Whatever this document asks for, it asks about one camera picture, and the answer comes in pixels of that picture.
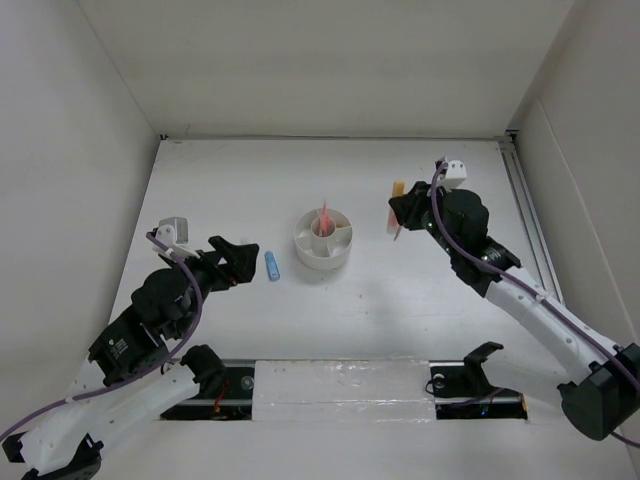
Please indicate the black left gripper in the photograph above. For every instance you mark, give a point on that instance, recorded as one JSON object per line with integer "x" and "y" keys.
{"x": 241, "y": 262}

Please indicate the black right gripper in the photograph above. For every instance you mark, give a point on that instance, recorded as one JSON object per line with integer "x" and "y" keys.
{"x": 408, "y": 207}

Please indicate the pink highlighter pen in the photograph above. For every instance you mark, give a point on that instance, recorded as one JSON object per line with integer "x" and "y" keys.
{"x": 324, "y": 209}

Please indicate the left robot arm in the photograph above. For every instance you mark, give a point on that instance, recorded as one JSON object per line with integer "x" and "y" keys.
{"x": 139, "y": 366}

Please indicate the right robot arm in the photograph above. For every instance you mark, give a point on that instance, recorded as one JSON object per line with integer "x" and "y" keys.
{"x": 597, "y": 386}

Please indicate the blue correction tape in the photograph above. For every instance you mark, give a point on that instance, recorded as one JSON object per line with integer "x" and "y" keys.
{"x": 271, "y": 266}

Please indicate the white round divided organizer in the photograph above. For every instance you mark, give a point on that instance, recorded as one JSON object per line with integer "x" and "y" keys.
{"x": 323, "y": 254}

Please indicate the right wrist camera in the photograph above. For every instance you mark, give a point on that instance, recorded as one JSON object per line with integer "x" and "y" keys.
{"x": 451, "y": 173}

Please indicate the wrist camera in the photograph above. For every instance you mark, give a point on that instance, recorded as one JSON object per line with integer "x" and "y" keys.
{"x": 171, "y": 236}
{"x": 451, "y": 173}

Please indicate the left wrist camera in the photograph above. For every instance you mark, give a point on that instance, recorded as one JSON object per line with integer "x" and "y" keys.
{"x": 171, "y": 236}

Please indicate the aluminium rail at right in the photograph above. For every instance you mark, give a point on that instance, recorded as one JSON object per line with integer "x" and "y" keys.
{"x": 544, "y": 268}

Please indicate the front mounting rail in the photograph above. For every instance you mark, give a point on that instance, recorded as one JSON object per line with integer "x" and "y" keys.
{"x": 398, "y": 391}

